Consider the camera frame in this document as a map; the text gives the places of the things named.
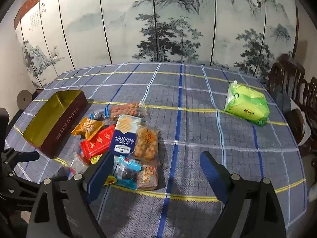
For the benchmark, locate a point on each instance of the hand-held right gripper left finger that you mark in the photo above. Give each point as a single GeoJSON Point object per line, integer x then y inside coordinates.
{"type": "Point", "coordinates": [99, 176]}

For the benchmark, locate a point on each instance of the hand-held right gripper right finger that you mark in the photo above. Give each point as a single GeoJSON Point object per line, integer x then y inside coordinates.
{"type": "Point", "coordinates": [213, 176]}

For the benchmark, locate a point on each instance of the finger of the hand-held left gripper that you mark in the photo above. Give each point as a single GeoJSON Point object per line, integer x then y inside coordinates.
{"type": "Point", "coordinates": [23, 156]}
{"type": "Point", "coordinates": [22, 184]}

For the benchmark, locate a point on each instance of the clear packet with red label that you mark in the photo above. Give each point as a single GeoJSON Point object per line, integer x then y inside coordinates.
{"type": "Point", "coordinates": [78, 164]}

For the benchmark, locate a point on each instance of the light blue snack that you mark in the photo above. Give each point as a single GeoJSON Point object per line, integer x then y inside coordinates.
{"type": "Point", "coordinates": [126, 164]}

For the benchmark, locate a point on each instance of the red snack packet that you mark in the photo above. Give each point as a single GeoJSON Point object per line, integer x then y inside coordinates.
{"type": "Point", "coordinates": [96, 142]}

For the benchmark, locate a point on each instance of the blue and white cracker packet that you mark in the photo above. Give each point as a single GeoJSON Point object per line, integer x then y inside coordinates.
{"type": "Point", "coordinates": [122, 141]}

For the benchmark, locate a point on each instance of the orange snack packet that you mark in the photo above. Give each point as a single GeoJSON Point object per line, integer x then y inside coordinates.
{"type": "Point", "coordinates": [88, 127]}

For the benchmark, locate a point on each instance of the dark red tin box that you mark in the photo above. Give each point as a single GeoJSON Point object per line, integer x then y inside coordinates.
{"type": "Point", "coordinates": [66, 126]}

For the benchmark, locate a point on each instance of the clear fried snack packet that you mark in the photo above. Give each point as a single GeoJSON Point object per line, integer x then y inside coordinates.
{"type": "Point", "coordinates": [146, 141]}

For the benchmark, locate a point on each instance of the clear brown twists packet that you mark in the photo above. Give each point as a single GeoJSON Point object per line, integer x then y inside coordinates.
{"type": "Point", "coordinates": [123, 111]}

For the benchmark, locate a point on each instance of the small yellow packet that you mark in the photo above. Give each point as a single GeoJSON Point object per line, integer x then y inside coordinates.
{"type": "Point", "coordinates": [110, 179]}

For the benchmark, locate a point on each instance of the round stone disc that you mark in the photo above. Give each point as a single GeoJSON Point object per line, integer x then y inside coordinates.
{"type": "Point", "coordinates": [23, 99]}

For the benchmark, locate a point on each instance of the blue wrapped dark candy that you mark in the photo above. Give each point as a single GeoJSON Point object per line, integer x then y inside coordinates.
{"type": "Point", "coordinates": [99, 115]}

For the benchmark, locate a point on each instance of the green tissue pack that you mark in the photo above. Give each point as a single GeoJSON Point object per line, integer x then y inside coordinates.
{"type": "Point", "coordinates": [247, 104]}

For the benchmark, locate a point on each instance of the blue plaid tablecloth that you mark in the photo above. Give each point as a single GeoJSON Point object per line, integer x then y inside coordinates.
{"type": "Point", "coordinates": [185, 99]}

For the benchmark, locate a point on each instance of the dark carved wooden chair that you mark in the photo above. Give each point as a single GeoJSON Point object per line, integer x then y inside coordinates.
{"type": "Point", "coordinates": [308, 104]}
{"type": "Point", "coordinates": [276, 74]}

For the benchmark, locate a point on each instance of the painted folding screen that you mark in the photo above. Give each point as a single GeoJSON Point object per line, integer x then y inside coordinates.
{"type": "Point", "coordinates": [148, 29]}

